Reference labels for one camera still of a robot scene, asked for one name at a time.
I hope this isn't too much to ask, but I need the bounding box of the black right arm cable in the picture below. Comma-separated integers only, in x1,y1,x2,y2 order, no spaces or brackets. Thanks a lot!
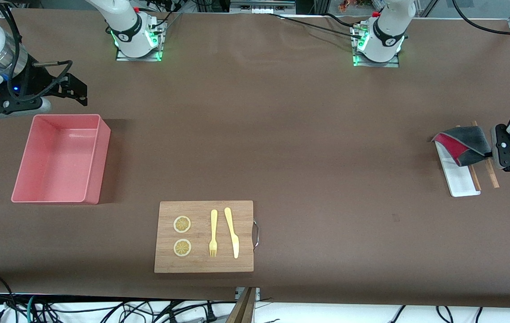
32,60,74,97

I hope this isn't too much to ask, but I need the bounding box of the pink plastic bin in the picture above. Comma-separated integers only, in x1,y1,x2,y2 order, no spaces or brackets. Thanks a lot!
11,114,111,205

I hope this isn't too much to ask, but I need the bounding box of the grey and red cloth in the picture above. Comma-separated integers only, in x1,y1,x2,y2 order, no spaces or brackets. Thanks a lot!
431,126,492,167

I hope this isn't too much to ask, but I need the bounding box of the white rectangular dish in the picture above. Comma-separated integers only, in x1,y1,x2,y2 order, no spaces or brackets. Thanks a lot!
435,139,481,197

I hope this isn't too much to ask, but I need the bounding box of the wooden cutting board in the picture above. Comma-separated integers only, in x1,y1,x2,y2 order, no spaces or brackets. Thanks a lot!
154,201,260,274

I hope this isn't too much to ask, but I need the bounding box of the lemon slice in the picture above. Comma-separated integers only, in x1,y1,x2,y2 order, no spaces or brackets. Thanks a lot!
173,239,192,258
173,216,192,234

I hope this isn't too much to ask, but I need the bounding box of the yellow plastic fork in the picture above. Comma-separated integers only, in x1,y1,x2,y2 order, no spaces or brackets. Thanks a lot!
209,209,218,258

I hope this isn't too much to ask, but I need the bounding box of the grey metal enclosure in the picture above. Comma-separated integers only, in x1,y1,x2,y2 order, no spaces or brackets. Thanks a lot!
229,0,297,15

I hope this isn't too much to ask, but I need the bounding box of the brown table cover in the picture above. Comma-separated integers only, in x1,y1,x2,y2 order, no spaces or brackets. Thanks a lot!
0,8,510,310

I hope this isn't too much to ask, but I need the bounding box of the small colourful object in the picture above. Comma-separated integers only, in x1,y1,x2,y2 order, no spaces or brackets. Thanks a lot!
338,0,372,13

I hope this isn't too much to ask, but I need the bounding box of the yellow plastic knife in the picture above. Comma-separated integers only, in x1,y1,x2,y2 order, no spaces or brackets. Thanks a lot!
224,207,240,259

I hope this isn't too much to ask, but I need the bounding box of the black power plug cable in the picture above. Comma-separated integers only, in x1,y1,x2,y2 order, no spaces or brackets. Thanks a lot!
165,301,218,323

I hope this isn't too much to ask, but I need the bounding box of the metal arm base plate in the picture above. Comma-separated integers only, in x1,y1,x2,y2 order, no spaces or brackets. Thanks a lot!
352,25,400,68
116,20,164,62

